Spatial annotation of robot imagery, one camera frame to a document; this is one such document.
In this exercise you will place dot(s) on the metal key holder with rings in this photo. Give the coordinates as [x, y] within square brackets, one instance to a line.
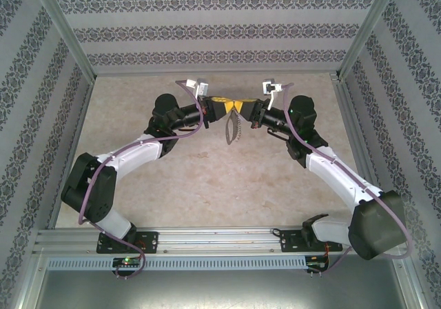
[232, 129]

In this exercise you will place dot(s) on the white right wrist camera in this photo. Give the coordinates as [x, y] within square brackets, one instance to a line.
[268, 86]

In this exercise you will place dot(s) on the small green circuit board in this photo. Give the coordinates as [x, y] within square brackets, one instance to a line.
[315, 262]
[127, 261]

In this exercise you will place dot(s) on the aluminium frame corner post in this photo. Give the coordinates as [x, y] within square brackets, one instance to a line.
[366, 29]
[67, 29]

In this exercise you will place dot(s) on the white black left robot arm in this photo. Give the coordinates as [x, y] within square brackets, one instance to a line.
[131, 154]

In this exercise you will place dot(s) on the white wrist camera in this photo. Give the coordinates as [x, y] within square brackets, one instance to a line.
[268, 86]
[200, 87]

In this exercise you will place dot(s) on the aluminium table side rail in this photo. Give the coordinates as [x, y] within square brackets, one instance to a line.
[356, 133]

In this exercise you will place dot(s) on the grey metal sheet panel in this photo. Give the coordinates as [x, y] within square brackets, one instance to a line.
[220, 291]

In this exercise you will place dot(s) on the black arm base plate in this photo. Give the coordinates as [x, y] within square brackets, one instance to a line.
[287, 241]
[151, 241]

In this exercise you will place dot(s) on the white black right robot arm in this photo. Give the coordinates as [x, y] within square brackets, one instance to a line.
[334, 174]

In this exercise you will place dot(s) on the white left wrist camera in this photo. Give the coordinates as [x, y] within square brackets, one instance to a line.
[200, 87]

